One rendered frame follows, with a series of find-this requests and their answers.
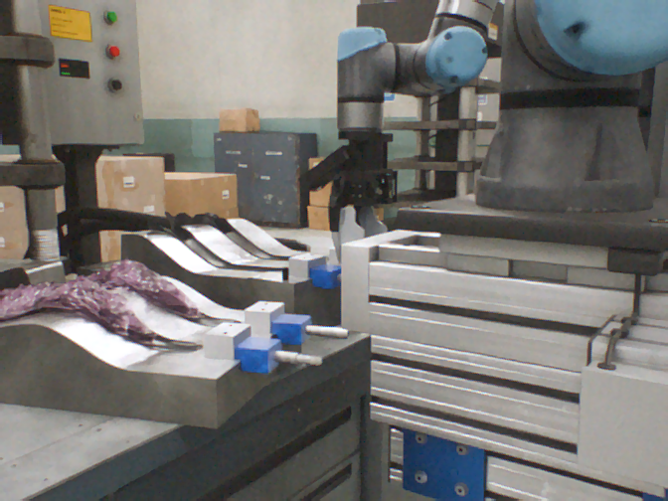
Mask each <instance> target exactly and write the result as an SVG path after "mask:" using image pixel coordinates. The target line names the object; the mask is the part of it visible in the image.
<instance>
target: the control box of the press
mask: <svg viewBox="0 0 668 501"><path fill-rule="evenodd" d="M38 6H40V21H41V35H44V36H45V37H47V38H49V39H51V41H52V42H54V50H56V62H55V63H54V66H53V67H51V66H49V68H48V69H45V71H46V86H47V102H48V103H49V119H50V134H51V146H52V150H53V154H54V155H55V157H56V159H57V161H61V162H62V163H63V164H64V166H65V184H64V199H66V209H70V208H74V207H83V206H89V207H98V198H97V180H96V163H97V161H98V159H99V157H100V155H101V152H102V150H103V149H108V151H114V150H113V149H119V146H135V145H142V144H143V143H145V142H144V135H143V112H142V88H141V85H140V66H139V43H138V37H137V18H136V0H38ZM5 33H8V22H7V14H6V7H5V0H0V35H4V34H5ZM0 135H1V145H5V146H20V141H19V137H18V123H17V108H16V106H15V94H14V80H13V72H12V68H11V67H8V64H0ZM65 256H66V257H69V258H70V267H71V273H72V274H76V275H78V272H77V267H79V266H86V265H92V264H98V263H102V254H101V235H100V232H97V233H94V234H91V235H88V236H86V237H84V239H82V240H80V241H78V242H77V243H76V244H75V245H74V246H73V247H71V248H70V250H69V256H68V253H66V255H65Z"/></svg>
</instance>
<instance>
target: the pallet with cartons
mask: <svg viewBox="0 0 668 501"><path fill-rule="evenodd" d="M165 195H166V212H168V213H169V214H170V215H171V216H174V217H176V216H177V215H178V214H180V213H186V214H187V215H189V216H191V217H192V218H193V217H194V216H195V215H197V214H198V215H199V214H205V213H212V214H215V215H217V216H218V217H219V218H226V219H238V218H239V209H238V180H237V174H200V173H165Z"/></svg>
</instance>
